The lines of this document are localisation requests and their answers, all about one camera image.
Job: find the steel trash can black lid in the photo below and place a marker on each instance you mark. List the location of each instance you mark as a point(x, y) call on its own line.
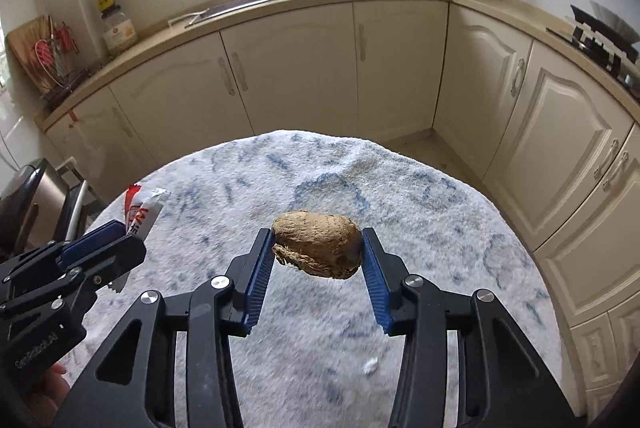
point(25, 203)

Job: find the red white snack wrapper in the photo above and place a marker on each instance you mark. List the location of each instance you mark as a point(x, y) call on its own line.
point(145, 208)

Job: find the white metal frame stand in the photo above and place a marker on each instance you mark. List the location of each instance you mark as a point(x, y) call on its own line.
point(80, 203)

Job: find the metal wok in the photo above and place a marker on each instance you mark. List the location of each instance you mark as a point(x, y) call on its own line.
point(615, 21)

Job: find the brown fibrous lump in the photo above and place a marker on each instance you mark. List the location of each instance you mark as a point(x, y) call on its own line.
point(317, 248)

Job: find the small white paper scrap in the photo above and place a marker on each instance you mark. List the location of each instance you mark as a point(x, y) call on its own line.
point(371, 364)

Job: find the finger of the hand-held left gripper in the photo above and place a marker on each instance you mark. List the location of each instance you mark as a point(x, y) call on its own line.
point(95, 238)
point(115, 258)

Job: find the black gas stove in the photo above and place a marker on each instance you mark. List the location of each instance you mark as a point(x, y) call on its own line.
point(600, 53)

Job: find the wooden cutting board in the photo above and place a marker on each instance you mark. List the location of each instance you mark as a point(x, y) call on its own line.
point(22, 48)

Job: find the dark purple rack base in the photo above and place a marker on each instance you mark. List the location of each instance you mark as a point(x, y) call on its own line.
point(65, 91)

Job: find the blue white patterned table mat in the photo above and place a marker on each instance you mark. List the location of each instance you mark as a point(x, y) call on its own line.
point(325, 188)

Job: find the person's left hand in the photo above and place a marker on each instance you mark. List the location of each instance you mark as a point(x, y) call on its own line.
point(50, 390)

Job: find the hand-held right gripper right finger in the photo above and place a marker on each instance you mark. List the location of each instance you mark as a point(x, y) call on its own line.
point(375, 278)

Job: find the glass jar with lid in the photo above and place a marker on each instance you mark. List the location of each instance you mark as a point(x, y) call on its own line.
point(120, 33)

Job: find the white dish brush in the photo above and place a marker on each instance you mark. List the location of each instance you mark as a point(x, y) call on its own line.
point(187, 17)

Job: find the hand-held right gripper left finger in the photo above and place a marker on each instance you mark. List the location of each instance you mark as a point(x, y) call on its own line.
point(257, 278)

